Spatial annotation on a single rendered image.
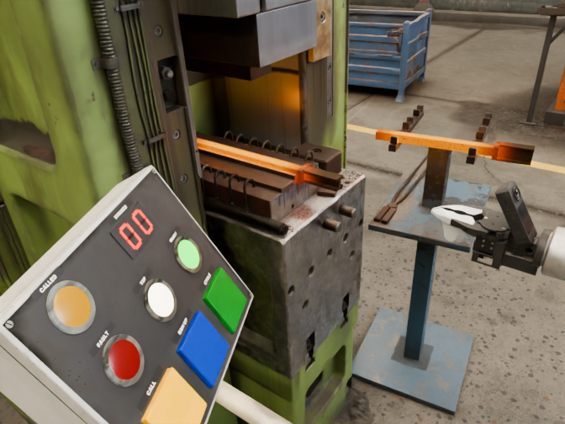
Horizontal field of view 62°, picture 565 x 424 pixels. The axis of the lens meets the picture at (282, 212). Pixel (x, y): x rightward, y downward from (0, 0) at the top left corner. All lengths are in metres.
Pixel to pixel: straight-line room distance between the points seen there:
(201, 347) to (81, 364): 0.18
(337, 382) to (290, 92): 0.98
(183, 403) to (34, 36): 0.59
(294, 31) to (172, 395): 0.71
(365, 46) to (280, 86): 3.50
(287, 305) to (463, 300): 1.33
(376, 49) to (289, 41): 3.82
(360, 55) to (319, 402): 3.74
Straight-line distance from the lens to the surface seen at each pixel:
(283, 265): 1.06
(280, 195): 1.07
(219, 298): 0.73
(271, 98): 1.40
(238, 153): 1.22
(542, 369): 2.15
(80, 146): 0.88
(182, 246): 0.71
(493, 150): 1.34
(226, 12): 0.89
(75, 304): 0.56
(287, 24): 0.99
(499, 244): 0.95
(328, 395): 1.69
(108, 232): 0.62
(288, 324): 1.18
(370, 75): 4.88
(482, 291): 2.42
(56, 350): 0.54
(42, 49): 0.86
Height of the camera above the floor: 1.50
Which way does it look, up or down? 31 degrees down
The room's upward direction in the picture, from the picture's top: 3 degrees counter-clockwise
